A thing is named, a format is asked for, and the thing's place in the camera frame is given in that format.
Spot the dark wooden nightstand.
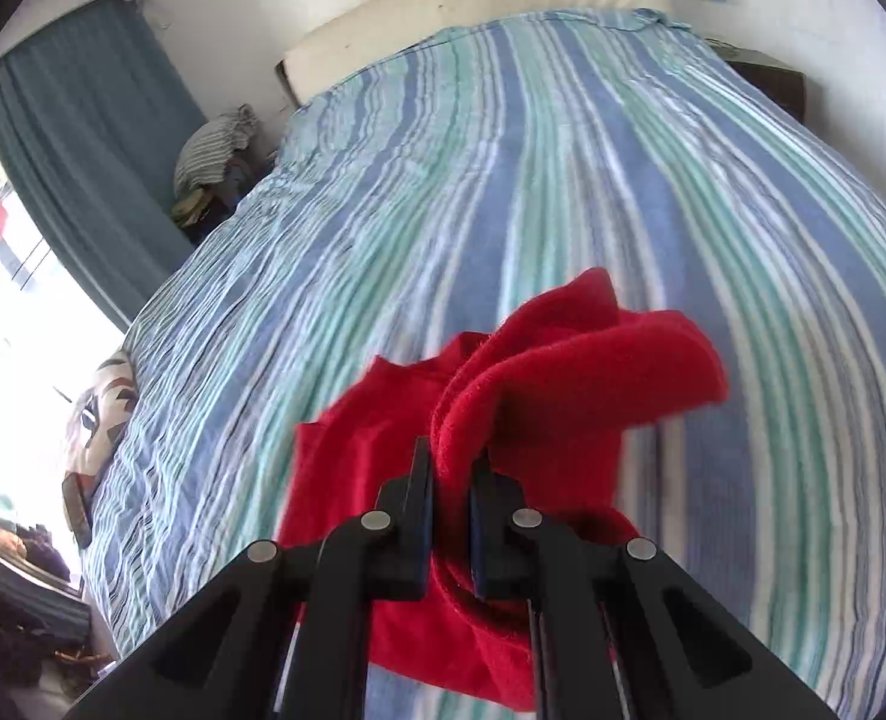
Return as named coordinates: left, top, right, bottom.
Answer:
left=702, top=34, right=808, bottom=125

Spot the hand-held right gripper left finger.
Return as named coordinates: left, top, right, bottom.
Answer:
left=60, top=436, right=436, bottom=720

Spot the patterned white cushion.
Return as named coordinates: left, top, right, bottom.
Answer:
left=62, top=349, right=140, bottom=548

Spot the red sweater with white print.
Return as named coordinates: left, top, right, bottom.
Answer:
left=274, top=266, right=731, bottom=713

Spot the teal curtain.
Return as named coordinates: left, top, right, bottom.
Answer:
left=0, top=0, right=211, bottom=331

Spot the dark cluttered pile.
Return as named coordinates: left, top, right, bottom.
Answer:
left=0, top=506, right=95, bottom=691

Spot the striped blue green bed blanket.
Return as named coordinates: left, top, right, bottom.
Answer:
left=79, top=6, right=886, bottom=720

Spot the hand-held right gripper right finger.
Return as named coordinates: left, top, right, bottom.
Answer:
left=467, top=456, right=842, bottom=720

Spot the pile of checked clothes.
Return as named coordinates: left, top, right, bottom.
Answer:
left=171, top=103, right=260, bottom=230

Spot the cream padded headboard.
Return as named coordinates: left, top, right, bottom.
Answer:
left=274, top=0, right=673, bottom=106

